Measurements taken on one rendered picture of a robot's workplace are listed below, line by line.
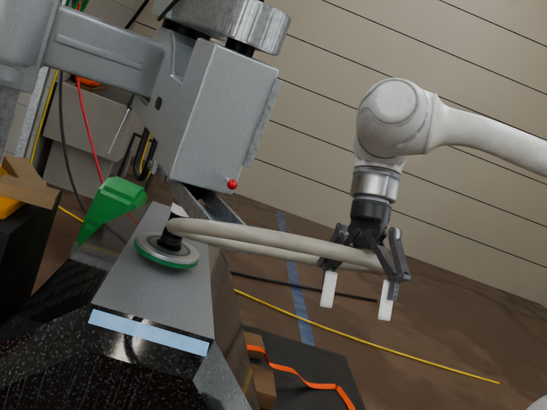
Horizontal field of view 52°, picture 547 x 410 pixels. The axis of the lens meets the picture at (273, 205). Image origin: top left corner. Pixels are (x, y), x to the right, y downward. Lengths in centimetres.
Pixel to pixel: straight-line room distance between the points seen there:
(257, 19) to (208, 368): 96
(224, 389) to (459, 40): 612
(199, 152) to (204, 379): 65
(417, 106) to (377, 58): 606
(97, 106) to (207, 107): 308
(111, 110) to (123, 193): 131
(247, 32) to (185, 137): 35
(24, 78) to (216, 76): 77
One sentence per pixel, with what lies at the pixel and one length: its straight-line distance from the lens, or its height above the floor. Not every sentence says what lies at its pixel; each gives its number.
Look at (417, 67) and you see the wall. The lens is 706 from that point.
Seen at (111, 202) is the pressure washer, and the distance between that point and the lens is 349.
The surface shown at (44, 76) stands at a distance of 435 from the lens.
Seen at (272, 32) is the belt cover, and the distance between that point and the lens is 167.
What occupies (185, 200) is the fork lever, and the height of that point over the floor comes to 110.
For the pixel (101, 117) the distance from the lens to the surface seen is 470.
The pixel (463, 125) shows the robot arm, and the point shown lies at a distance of 95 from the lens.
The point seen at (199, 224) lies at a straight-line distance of 104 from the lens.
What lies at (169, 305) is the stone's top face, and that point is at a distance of 162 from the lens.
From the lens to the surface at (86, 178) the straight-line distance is 494.
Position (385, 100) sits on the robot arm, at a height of 155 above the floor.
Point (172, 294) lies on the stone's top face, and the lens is 169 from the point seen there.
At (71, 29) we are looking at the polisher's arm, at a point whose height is 141.
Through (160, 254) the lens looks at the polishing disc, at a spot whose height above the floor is 88.
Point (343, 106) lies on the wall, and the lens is 688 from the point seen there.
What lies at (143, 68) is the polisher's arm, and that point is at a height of 136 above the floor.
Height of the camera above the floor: 152
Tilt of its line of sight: 12 degrees down
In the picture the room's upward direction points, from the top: 22 degrees clockwise
